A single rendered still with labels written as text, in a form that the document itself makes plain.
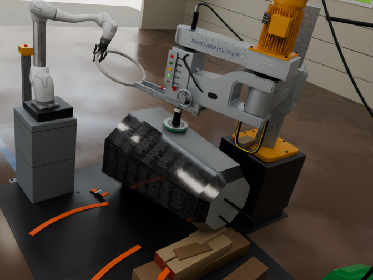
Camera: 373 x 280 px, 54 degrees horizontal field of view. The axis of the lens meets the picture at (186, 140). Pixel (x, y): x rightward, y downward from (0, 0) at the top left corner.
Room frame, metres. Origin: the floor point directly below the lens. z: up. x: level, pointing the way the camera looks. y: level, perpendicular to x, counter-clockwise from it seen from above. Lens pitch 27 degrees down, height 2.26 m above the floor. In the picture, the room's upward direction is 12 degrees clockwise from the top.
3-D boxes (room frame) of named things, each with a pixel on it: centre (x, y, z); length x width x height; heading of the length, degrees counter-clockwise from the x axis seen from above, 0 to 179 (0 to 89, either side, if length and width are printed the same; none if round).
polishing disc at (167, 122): (2.88, 0.12, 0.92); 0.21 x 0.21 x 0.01
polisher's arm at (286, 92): (3.00, -0.66, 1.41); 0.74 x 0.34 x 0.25; 155
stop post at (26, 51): (3.66, 1.84, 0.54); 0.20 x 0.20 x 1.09; 43
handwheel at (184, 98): (2.72, 0.07, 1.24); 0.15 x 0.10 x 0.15; 64
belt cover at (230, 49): (2.73, -0.19, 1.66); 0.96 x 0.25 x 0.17; 64
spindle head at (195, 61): (2.85, 0.05, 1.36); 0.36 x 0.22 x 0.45; 64
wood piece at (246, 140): (3.04, -0.53, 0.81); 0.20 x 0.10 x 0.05; 141
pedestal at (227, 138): (3.18, -0.75, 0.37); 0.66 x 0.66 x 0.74; 43
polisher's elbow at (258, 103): (2.59, -0.47, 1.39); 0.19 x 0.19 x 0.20
